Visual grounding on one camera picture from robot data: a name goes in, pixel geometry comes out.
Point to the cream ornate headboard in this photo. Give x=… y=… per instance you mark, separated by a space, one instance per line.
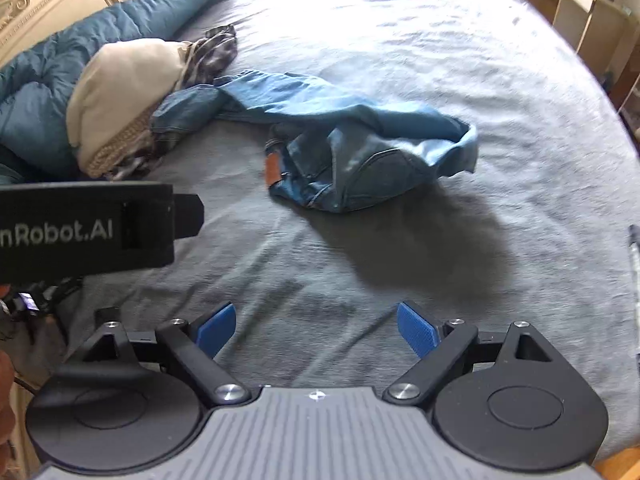
x=30 y=5

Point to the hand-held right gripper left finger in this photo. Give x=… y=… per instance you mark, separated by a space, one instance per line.
x=216 y=332

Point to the beige houndstooth knit garment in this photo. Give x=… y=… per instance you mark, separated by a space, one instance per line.
x=110 y=155

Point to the wooden shelf unit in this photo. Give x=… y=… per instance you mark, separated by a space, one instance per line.
x=575 y=10

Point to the blue denim jeans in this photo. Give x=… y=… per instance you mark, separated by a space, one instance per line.
x=320 y=105

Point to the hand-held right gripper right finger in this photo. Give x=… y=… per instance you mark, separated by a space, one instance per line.
x=417 y=332

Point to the bed with grey sheet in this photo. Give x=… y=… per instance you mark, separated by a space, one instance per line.
x=500 y=135

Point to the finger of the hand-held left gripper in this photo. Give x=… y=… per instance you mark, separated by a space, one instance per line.
x=189 y=215

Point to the cream fleece blanket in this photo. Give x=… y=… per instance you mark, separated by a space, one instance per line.
x=120 y=85

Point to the grey metal pole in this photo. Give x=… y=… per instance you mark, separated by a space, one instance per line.
x=635 y=270

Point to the black white plaid shirt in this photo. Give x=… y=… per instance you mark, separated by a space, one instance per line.
x=210 y=57

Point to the teal blue duvet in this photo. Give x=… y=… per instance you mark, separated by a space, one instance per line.
x=50 y=90

